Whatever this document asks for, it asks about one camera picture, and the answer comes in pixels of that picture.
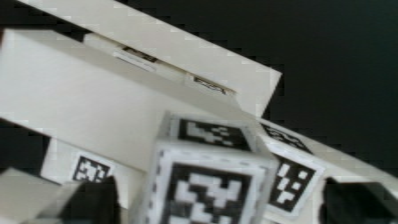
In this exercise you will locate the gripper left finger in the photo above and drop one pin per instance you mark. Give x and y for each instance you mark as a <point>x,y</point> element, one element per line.
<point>86,204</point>

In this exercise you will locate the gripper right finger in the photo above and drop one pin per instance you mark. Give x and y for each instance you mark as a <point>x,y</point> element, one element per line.
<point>359,203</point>

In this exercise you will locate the white tagged nut cube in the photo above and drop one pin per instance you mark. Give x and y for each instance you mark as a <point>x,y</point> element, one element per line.
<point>210,175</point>

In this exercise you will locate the white chair back frame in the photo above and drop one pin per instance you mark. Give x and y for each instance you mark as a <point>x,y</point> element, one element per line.
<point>91,101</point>

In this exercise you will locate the white chair leg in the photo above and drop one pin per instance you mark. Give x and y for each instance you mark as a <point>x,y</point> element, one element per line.
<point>130,55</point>
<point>203,85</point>

